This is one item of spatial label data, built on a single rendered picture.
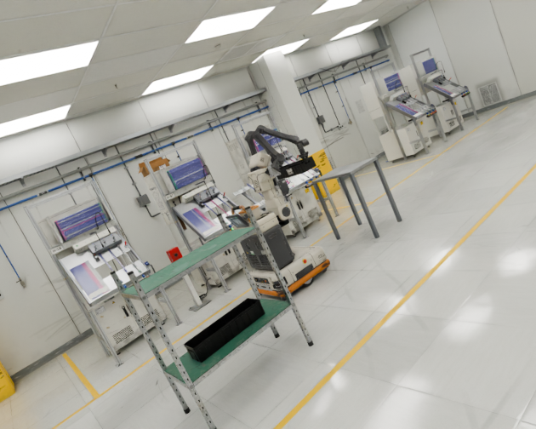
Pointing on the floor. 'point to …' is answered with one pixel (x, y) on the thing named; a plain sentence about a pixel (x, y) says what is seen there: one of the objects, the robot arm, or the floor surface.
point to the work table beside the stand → (356, 191)
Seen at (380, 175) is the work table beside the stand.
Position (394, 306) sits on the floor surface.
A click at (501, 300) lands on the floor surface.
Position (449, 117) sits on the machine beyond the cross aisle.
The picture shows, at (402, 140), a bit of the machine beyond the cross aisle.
